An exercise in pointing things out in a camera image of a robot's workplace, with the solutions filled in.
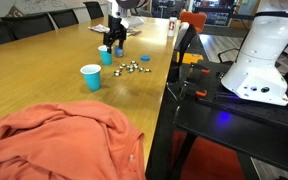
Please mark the blue round jar lid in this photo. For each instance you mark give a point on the blue round jar lid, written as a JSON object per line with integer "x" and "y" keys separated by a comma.
{"x": 145, "y": 58}

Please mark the robot mounting stand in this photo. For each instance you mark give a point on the robot mounting stand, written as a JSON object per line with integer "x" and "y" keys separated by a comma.
{"x": 237, "y": 126}

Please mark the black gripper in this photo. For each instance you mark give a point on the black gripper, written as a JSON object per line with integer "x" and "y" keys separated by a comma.
{"x": 115, "y": 27}

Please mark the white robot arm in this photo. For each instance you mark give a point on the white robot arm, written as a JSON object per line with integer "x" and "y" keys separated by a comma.
{"x": 260, "y": 50}

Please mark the white wall whiteboard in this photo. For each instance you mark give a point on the white wall whiteboard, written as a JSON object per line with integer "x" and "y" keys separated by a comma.
{"x": 44, "y": 6}

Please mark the blue plastic cup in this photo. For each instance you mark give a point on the blue plastic cup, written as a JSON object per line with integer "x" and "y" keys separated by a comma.
{"x": 91, "y": 78}
{"x": 106, "y": 57}

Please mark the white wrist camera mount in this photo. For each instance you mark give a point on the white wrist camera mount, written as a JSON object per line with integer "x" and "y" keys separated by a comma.
{"x": 132, "y": 22}

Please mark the white green wrapped candy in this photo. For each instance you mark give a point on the white green wrapped candy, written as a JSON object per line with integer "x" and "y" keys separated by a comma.
{"x": 140, "y": 69}
{"x": 133, "y": 62}
{"x": 131, "y": 70}
{"x": 123, "y": 65}
{"x": 147, "y": 70}
{"x": 117, "y": 71}
{"x": 136, "y": 64}
{"x": 129, "y": 67}
{"x": 135, "y": 67}
{"x": 116, "y": 74}

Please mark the orange chair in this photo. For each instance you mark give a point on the orange chair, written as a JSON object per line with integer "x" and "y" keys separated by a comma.
{"x": 194, "y": 20}

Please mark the white paper sheets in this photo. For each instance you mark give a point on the white paper sheets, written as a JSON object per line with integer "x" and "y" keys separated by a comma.
{"x": 99, "y": 28}

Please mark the orange cloth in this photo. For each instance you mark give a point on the orange cloth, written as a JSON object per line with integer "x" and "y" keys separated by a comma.
{"x": 57, "y": 143}

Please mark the black mesh office chair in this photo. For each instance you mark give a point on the black mesh office chair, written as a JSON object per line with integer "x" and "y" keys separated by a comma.
{"x": 184, "y": 50}
{"x": 29, "y": 26}
{"x": 64, "y": 18}
{"x": 93, "y": 10}

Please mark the red white can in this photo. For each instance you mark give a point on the red white can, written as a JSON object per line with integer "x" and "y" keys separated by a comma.
{"x": 172, "y": 26}

